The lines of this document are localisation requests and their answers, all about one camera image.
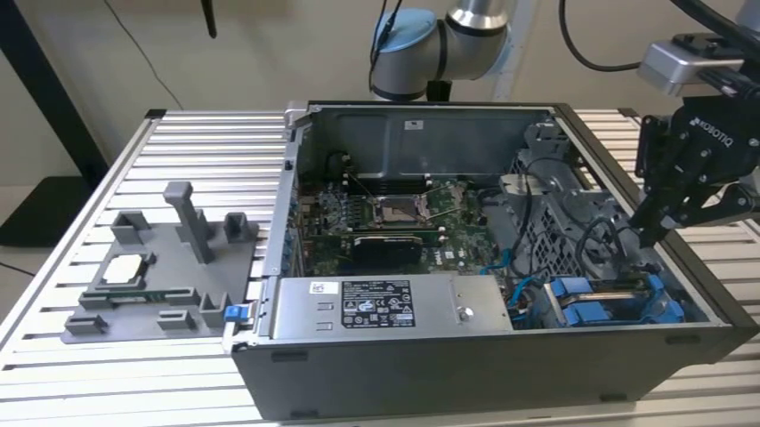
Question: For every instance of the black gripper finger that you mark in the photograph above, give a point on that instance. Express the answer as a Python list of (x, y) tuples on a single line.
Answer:
[(712, 207), (671, 182)]

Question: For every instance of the CPU socket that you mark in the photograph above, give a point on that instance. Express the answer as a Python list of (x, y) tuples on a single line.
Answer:
[(398, 211)]

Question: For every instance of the empty blue disk carrier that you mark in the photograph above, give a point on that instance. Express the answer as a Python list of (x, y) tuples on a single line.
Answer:
[(588, 313)]

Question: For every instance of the dark grey open PC case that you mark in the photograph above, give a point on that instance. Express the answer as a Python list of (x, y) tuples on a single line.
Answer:
[(474, 378)]

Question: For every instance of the black wrist camera mount plate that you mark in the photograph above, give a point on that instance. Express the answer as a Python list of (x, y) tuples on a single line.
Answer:
[(653, 151)]

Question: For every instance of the silver CPU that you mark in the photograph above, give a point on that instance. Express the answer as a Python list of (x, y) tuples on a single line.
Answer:
[(123, 269)]

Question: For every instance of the grey metal disk bay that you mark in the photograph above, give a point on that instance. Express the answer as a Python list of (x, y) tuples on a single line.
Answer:
[(540, 231)]

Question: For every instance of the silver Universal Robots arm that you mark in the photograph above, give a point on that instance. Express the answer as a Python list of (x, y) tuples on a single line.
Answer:
[(409, 62)]

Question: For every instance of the blue case latch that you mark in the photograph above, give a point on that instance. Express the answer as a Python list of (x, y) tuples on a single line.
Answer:
[(236, 313)]

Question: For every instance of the silver power supply unit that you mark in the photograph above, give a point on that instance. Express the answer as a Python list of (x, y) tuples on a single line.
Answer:
[(297, 307)]

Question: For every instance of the green RAM stick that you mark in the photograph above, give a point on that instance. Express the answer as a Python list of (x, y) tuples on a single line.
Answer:
[(148, 297)]

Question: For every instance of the grey parts rack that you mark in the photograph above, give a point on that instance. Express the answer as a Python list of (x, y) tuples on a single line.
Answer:
[(178, 276)]

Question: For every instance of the thin metal locking lever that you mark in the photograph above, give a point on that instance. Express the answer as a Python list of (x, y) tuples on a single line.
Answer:
[(362, 185)]

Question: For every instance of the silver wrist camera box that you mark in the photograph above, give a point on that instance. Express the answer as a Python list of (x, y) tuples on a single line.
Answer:
[(677, 66)]

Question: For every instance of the black antenna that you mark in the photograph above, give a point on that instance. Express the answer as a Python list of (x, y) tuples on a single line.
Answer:
[(208, 20)]

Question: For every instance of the hard disk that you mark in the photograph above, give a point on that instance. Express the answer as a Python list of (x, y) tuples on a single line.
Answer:
[(573, 287)]

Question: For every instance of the green motherboard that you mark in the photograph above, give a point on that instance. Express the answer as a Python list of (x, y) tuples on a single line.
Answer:
[(457, 240)]

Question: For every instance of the black graphics card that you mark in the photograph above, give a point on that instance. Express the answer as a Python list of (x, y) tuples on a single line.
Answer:
[(386, 251)]

